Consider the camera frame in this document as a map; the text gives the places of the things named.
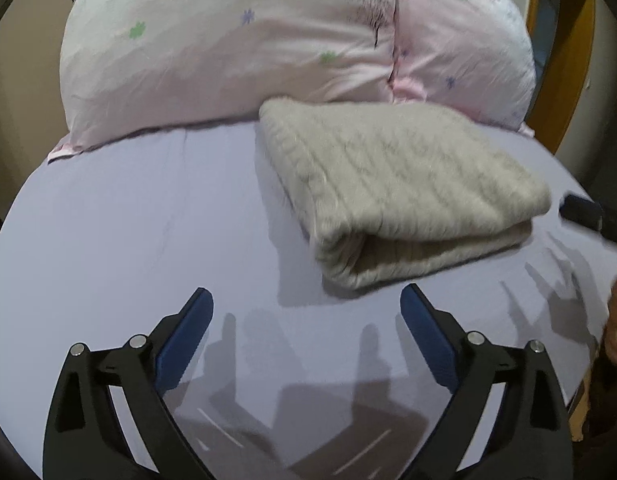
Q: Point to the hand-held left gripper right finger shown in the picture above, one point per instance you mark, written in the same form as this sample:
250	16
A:
428	340

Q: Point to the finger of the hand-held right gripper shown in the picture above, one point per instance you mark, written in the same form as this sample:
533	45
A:
580	211

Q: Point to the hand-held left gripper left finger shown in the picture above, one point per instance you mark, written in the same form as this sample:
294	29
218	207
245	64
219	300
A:
186	340

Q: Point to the beige knit blanket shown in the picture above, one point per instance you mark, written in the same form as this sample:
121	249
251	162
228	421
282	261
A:
408	185

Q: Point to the lavender bed sheet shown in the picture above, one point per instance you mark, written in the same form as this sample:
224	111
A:
138	240

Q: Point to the pink floral pillow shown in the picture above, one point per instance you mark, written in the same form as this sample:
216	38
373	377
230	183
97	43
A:
228	45

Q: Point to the wooden headboard frame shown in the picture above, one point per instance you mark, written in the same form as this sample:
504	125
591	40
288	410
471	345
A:
570	60

